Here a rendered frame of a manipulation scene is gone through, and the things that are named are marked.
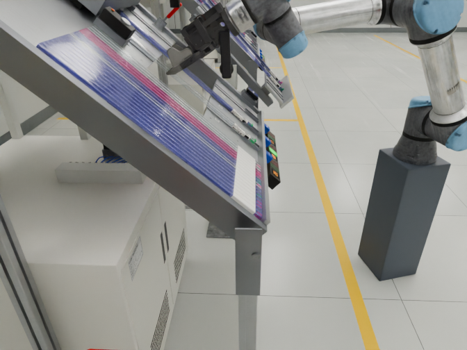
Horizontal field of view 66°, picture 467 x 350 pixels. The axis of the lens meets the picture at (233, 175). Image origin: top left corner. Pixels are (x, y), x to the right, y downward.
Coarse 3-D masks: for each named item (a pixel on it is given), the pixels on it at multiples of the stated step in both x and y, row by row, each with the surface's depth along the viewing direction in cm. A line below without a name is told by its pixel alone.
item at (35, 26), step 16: (0, 0) 61; (16, 0) 65; (32, 0) 69; (48, 0) 74; (64, 0) 79; (0, 16) 58; (16, 16) 61; (32, 16) 65; (48, 16) 69; (64, 16) 74; (80, 16) 79; (96, 16) 86; (128, 16) 102; (144, 16) 113; (32, 32) 61; (48, 32) 65; (64, 32) 69; (160, 32) 114; (128, 48) 86; (144, 64) 87
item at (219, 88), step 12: (216, 84) 118; (228, 96) 119; (240, 108) 119; (216, 120) 96; (240, 120) 110; (252, 120) 120; (228, 132) 96; (252, 132) 111; (240, 144) 96; (252, 144) 101; (252, 156) 96
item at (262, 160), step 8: (264, 128) 115; (264, 136) 109; (264, 144) 103; (264, 152) 99; (264, 160) 94; (264, 168) 90; (264, 176) 86; (264, 184) 83; (264, 192) 80; (264, 200) 78; (264, 208) 75; (264, 216) 73
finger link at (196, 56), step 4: (196, 52) 88; (200, 52) 88; (204, 52) 87; (192, 56) 87; (196, 56) 87; (200, 56) 87; (184, 60) 89; (188, 60) 88; (192, 60) 88; (196, 60) 87; (180, 64) 89; (184, 64) 89; (188, 64) 88; (184, 68) 89
